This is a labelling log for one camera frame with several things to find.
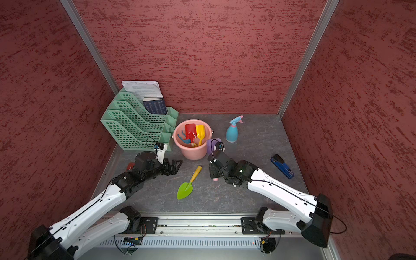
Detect green toy trowel yellow handle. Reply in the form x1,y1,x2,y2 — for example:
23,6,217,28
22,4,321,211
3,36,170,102
177,166,202,200

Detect purple toy shovel pink handle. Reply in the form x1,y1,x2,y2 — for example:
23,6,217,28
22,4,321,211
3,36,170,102
207,138,225,182

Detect blue toy rake yellow handle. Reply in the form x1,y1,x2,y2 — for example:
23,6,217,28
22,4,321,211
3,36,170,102
178,131,191,144

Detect teal pink spray bottle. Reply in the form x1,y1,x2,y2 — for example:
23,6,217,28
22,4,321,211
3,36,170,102
226,115,244,143

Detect red toy shovel wooden handle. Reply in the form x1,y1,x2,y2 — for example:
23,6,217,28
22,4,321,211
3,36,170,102
185,123,197,147

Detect yellow toy shovel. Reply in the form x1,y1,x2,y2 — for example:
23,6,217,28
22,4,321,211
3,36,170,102
196,125,205,146

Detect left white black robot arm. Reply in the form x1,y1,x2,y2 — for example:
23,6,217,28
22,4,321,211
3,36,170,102
26,151,183,260

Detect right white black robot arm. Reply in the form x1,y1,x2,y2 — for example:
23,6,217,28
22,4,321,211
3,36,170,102
208,150,334,248

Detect red white card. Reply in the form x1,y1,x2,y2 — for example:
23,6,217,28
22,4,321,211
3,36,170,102
126,162,135,171

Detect pink plastic bucket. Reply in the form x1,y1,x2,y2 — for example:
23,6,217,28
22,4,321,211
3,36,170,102
173,119,213,160

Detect green mesh file organizer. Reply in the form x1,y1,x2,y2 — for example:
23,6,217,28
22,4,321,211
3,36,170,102
101,89,179,151

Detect blue black stapler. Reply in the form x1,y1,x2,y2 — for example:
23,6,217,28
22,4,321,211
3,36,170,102
270,154,294,179

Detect dark blue book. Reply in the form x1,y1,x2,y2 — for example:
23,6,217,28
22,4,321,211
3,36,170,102
143,97,167,115

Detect white paper documents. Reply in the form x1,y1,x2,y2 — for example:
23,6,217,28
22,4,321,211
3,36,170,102
121,81,163,101

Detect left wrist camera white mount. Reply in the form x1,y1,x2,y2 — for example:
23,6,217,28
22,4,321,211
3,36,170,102
154,142,168,164

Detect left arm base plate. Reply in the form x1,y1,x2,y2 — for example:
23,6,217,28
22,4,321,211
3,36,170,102
121,217,159,236

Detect aluminium front rail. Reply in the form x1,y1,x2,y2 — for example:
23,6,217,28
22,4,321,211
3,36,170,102
66,212,332,238

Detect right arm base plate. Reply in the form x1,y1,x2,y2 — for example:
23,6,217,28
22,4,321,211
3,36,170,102
240,217,285,235

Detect left aluminium corner post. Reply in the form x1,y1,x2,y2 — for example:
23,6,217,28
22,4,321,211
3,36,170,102
60,0,119,95

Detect aluminium corner post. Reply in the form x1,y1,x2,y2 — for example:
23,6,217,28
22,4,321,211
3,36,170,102
60,0,119,95
277,0,340,119

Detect right aluminium corner post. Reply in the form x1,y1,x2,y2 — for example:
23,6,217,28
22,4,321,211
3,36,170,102
277,0,340,119

